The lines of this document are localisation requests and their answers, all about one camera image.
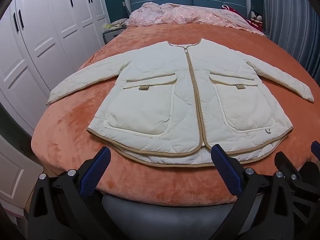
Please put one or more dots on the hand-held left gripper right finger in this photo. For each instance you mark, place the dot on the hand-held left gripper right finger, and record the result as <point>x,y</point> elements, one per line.
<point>225,171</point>

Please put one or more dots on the pink embroidered quilt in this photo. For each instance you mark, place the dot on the pink embroidered quilt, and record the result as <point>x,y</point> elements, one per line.
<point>175,15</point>

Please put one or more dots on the yellowish cloth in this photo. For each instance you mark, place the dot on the yellowish cloth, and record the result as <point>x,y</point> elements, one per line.
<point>115,25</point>

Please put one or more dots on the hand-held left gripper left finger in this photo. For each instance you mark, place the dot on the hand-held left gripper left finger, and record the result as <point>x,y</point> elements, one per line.
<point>96,171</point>

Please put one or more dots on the grey pleated curtain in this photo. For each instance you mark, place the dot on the grey pleated curtain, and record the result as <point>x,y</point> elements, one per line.
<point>290,17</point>

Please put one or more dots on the dark nightstand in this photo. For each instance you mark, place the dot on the dark nightstand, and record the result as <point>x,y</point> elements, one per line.
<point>110,37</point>

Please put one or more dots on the red pillow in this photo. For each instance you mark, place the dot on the red pillow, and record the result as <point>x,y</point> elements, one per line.
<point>235,11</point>

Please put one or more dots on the cream quilted jacket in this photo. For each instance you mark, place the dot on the cream quilted jacket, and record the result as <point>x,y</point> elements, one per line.
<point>175,105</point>

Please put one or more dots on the white panelled wardrobe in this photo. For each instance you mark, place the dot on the white panelled wardrobe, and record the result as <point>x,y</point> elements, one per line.
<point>50,42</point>

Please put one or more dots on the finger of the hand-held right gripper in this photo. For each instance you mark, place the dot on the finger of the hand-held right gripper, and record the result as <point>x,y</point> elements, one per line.
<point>315,148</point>
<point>285,161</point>

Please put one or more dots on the grey bed base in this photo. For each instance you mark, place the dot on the grey bed base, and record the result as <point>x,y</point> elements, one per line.
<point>162,220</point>

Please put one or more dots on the white panelled door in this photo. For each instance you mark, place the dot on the white panelled door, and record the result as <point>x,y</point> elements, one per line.
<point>15,170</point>

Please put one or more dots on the stuffed dolls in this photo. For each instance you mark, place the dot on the stuffed dolls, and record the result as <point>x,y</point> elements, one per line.
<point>257,17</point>

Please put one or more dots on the orange plush blanket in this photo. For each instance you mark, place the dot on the orange plush blanket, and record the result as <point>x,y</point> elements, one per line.
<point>72,132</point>

